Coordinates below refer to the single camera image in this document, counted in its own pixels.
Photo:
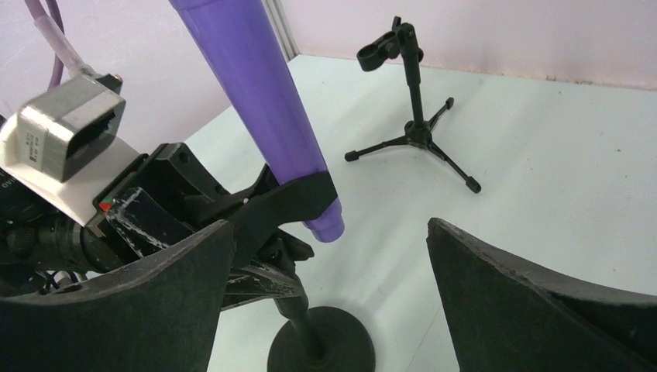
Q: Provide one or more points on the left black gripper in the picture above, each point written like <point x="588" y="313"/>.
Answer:
<point x="160" y="200"/>

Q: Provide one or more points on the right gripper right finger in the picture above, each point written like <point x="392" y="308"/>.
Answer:
<point x="506" y="313"/>

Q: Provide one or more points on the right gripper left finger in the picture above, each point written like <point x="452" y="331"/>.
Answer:
<point x="159" y="313"/>

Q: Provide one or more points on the round base mic stand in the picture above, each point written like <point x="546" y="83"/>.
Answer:
<point x="322" y="338"/>

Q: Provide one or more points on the purple microphone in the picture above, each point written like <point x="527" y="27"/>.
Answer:
<point x="240" y="46"/>

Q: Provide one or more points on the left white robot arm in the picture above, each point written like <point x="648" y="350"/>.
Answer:
<point x="43" y="238"/>

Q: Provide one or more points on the black tripod clip stand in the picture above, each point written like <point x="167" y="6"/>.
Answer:
<point x="402" y="41"/>

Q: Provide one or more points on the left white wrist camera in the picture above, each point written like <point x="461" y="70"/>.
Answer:
<point x="64" y="144"/>

